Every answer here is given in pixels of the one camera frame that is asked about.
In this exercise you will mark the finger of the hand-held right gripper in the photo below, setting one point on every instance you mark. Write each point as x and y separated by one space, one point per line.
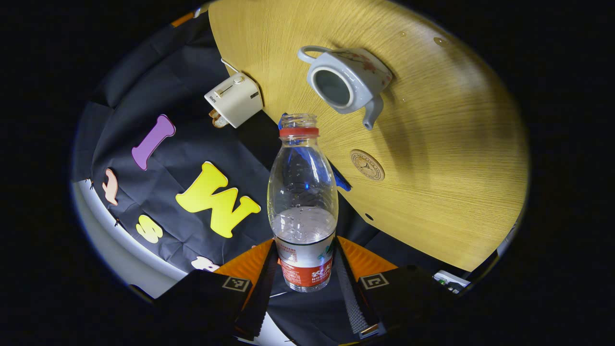
182 19

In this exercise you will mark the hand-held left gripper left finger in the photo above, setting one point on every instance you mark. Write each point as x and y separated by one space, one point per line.
259 302

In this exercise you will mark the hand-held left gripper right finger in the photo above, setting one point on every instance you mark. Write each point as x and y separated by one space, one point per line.
353 302

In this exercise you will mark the clear plastic water bottle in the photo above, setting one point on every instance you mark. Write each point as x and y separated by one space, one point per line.
302 226

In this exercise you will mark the round beige coaster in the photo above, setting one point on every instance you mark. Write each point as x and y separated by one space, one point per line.
367 165

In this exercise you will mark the white ceramic teacup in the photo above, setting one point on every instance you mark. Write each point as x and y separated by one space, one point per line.
355 77

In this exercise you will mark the white toaster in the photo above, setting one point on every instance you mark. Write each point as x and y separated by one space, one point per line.
238 101

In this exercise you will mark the bread slice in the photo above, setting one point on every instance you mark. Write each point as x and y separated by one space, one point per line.
218 120

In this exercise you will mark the blue towel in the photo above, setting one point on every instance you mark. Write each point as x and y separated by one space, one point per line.
342 182

